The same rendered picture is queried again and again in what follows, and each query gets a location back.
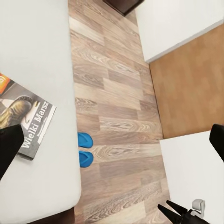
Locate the sliding door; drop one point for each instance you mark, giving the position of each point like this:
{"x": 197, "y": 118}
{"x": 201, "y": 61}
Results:
{"x": 189, "y": 85}

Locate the bed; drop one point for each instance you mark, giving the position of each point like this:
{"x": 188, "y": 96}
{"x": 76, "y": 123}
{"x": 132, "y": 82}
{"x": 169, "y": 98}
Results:
{"x": 35, "y": 52}

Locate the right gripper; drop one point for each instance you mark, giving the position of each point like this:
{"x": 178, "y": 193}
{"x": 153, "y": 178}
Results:
{"x": 180, "y": 215}

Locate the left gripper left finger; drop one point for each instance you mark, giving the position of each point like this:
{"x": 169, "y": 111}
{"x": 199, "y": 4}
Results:
{"x": 11, "y": 139}

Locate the sandal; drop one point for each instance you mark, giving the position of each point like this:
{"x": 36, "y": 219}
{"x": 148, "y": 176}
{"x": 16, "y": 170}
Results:
{"x": 85, "y": 140}
{"x": 85, "y": 159}

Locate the hardback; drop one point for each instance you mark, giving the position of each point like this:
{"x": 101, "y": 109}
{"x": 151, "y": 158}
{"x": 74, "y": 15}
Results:
{"x": 20, "y": 106}

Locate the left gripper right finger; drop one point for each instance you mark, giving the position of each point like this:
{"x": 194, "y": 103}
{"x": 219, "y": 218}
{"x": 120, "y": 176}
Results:
{"x": 217, "y": 139}

